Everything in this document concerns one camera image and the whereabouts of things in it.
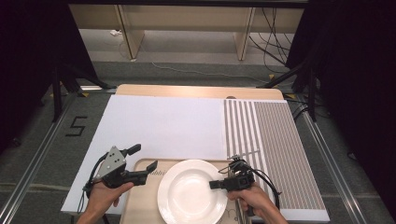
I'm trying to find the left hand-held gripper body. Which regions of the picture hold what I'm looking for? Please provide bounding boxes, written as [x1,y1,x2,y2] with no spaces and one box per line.
[94,146,148,189]

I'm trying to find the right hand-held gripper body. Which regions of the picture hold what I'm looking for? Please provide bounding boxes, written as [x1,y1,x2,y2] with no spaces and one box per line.
[223,155,256,191]

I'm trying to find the beige plastic tray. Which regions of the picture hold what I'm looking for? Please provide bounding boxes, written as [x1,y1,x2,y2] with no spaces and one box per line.
[120,158,252,224]

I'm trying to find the white ceramic plate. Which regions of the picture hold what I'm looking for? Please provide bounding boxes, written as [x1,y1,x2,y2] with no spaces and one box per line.
[157,159,229,224]

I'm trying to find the silver table knife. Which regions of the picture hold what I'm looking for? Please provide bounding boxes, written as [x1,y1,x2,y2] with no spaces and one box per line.
[234,199,248,224]

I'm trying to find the person's right hand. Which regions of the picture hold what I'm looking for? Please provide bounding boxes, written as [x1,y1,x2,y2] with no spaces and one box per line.
[227,186,275,218]

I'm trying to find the person's left hand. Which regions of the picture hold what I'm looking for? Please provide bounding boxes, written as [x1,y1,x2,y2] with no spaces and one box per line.
[86,182,135,216]

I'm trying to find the striped grey white placemat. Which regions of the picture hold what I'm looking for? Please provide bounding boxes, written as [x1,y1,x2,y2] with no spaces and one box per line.
[223,98,326,211]

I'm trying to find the light wooden table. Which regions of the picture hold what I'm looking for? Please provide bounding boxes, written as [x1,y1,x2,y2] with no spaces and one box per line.
[115,83,285,101]

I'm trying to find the black metal stand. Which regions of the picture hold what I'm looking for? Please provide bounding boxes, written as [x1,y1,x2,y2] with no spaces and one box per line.
[257,58,319,123]
[50,63,118,123]

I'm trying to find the beige background desk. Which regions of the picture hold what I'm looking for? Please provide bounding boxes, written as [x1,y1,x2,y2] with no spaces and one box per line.
[68,3,304,62]

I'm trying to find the black curtain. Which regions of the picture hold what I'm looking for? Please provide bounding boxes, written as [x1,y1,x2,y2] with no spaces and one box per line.
[285,0,396,216]
[0,0,98,153]

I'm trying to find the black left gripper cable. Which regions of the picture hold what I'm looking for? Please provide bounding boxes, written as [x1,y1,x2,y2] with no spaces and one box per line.
[77,152,110,214]

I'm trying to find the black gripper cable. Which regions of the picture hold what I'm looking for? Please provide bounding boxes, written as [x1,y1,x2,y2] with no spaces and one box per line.
[77,152,110,214]
[248,167,282,210]

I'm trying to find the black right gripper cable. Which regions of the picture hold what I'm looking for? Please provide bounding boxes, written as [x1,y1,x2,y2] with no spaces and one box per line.
[248,167,282,210]

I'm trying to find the aluminium floor rail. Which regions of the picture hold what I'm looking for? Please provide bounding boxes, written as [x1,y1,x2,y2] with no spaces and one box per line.
[0,92,79,224]
[302,110,369,224]

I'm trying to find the bundle of black cables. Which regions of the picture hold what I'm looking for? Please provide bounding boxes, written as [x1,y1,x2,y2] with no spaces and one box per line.
[248,7,292,67]

